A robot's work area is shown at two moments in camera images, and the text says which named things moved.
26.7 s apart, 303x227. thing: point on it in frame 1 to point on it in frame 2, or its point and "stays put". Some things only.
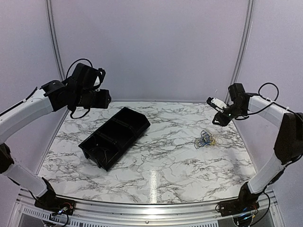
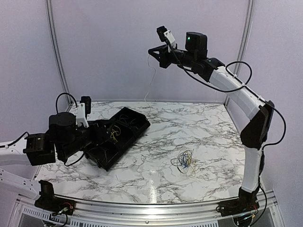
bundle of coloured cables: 206,139 to 184,161
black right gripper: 223,121 to 162,58
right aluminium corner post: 236,75 stays put
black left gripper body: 85,99 to 70,149
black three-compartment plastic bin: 109,144 stays put
